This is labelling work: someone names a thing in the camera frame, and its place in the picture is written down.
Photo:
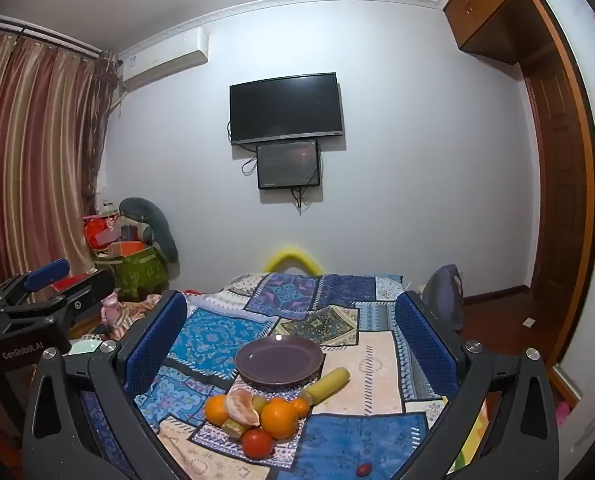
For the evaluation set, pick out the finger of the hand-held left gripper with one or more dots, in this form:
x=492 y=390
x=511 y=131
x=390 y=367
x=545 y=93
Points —
x=92 y=290
x=47 y=272

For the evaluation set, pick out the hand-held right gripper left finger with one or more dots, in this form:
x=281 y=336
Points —
x=163 y=336

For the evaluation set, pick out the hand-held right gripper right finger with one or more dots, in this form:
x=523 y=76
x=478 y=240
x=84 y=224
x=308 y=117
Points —
x=422 y=342

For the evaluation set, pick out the long yellow sugarcane piece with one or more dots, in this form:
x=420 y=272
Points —
x=330 y=384

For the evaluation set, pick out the dark brown plate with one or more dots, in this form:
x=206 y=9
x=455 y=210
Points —
x=277 y=360

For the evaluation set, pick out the large orange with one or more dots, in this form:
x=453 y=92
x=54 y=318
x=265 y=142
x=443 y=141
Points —
x=279 y=419

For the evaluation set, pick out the red tomato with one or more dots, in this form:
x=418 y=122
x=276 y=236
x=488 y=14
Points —
x=257 y=444

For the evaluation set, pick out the pink plush toy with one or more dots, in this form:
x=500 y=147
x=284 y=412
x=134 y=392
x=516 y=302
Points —
x=110 y=310

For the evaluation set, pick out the green patterned box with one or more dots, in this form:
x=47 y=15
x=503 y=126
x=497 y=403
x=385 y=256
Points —
x=140 y=270

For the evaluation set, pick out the grey backpack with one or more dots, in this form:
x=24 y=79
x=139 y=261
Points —
x=445 y=295

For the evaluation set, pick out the orange box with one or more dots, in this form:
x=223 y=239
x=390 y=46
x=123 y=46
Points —
x=130 y=247

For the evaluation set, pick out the pale green basin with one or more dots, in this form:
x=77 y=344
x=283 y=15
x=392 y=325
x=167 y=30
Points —
x=85 y=347

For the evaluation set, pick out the red gift box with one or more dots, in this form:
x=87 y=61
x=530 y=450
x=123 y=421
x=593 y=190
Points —
x=97 y=230

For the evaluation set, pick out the patchwork printed blanket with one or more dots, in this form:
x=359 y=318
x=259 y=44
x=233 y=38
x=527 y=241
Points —
x=367 y=370

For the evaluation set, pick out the grey plush toy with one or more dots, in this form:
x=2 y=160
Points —
x=152 y=227

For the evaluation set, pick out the small orange mandarin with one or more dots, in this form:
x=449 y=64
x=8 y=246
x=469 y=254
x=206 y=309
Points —
x=215 y=409
x=301 y=406

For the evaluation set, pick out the striped red curtain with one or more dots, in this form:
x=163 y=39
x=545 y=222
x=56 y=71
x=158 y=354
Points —
x=32 y=160

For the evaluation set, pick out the small red grape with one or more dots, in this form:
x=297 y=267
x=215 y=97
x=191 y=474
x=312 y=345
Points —
x=363 y=470

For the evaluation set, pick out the yellow foam tube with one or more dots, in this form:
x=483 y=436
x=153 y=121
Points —
x=291 y=259

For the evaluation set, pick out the wooden wardrobe door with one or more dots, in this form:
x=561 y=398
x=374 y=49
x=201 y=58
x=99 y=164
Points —
x=560 y=185

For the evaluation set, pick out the white air conditioner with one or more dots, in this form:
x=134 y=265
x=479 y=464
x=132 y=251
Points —
x=165 y=57

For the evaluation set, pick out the wooden upper cabinet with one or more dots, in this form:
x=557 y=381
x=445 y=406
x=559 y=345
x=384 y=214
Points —
x=492 y=5

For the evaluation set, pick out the small black wall monitor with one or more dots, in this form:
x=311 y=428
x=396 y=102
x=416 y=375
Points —
x=288 y=164

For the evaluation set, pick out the curtain rail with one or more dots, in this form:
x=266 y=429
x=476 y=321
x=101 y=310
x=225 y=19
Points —
x=42 y=37

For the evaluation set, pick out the black wall television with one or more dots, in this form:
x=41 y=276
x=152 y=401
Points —
x=286 y=107

